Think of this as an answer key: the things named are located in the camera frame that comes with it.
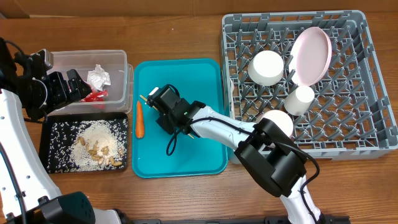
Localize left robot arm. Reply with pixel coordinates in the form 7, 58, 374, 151
1, 39, 129, 223

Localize small white plate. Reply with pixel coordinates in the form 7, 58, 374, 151
248, 50, 284, 86

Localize white green tissue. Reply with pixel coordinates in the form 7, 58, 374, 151
86, 64, 111, 91

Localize spilled rice and peanuts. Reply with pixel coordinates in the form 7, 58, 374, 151
46, 119, 128, 172

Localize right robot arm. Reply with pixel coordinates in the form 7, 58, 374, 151
145, 85, 325, 223

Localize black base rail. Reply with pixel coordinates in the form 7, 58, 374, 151
130, 215, 351, 224

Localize red snack wrapper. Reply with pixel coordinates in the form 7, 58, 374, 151
80, 90, 108, 102

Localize orange carrot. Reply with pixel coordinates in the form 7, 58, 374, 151
135, 101, 145, 139

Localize teal plastic tray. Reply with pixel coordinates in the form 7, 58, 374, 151
132, 58, 228, 179

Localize wooden chopstick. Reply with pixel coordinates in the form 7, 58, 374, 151
140, 95, 194, 139

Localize large white plate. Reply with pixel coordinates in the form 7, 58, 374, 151
289, 27, 332, 86

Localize clear plastic bin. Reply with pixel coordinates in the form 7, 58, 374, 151
48, 50, 134, 116

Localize small white cup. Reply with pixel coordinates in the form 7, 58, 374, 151
284, 86, 315, 116

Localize grey dishwasher rack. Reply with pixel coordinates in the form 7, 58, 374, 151
221, 10, 397, 160

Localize black plastic tray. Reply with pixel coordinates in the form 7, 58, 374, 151
38, 111, 129, 174

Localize white plastic fork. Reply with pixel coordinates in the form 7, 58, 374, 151
229, 78, 236, 119

